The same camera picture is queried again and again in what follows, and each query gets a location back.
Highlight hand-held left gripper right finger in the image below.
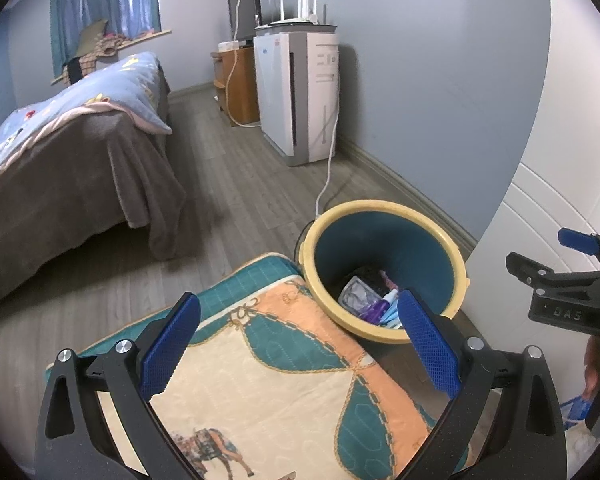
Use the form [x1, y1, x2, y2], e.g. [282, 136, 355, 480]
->
[397, 288, 568, 480]

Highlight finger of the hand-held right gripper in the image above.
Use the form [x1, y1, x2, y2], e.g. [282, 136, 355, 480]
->
[505, 252, 600, 292]
[557, 227, 600, 262]

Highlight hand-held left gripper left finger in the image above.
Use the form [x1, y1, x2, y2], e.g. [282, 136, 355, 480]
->
[34, 291, 202, 480]

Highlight blue face mask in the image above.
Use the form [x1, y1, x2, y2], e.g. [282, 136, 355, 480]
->
[380, 305, 407, 331]

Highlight purple bottle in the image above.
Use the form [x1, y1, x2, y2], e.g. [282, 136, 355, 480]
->
[357, 289, 399, 324]

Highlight clear plastic bag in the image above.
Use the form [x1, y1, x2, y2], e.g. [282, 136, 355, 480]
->
[337, 275, 381, 312]

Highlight teal bin with yellow rim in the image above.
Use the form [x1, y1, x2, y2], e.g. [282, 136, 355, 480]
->
[300, 200, 469, 345]

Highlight blue white plastic wrapper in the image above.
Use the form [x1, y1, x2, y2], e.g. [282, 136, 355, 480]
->
[560, 393, 594, 431]

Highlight printed horse mat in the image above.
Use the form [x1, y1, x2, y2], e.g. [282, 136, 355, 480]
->
[45, 252, 470, 480]

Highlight white door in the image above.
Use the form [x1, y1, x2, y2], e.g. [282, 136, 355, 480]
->
[462, 0, 600, 480]

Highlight bed with grey blanket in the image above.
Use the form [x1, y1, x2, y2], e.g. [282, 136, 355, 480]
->
[0, 67, 189, 309]

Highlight blue floral duvet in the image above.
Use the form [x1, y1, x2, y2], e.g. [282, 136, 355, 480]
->
[0, 51, 174, 189]

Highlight wooden cabinet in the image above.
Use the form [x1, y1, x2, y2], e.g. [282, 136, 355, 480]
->
[211, 46, 261, 128]

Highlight white air purifier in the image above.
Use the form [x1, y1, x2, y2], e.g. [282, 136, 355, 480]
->
[252, 30, 340, 168]

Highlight plaid clothes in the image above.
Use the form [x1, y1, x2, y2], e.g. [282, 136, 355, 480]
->
[77, 32, 127, 81]

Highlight wooden windowsill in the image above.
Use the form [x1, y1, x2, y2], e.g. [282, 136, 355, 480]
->
[51, 28, 172, 86]

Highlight olive cushion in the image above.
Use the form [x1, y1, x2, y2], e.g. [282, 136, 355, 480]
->
[75, 18, 110, 59]

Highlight white router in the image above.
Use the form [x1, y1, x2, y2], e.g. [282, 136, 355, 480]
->
[267, 0, 327, 29]

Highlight black monitor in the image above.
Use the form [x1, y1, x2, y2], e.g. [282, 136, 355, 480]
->
[227, 0, 262, 44]

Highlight blue curtain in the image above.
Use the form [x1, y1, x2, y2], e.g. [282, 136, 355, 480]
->
[49, 0, 162, 79]

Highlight white purifier cable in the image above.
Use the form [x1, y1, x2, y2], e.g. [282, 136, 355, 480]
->
[314, 74, 342, 222]

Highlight white monitor cable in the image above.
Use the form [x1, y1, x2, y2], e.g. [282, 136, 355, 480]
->
[224, 0, 262, 129]

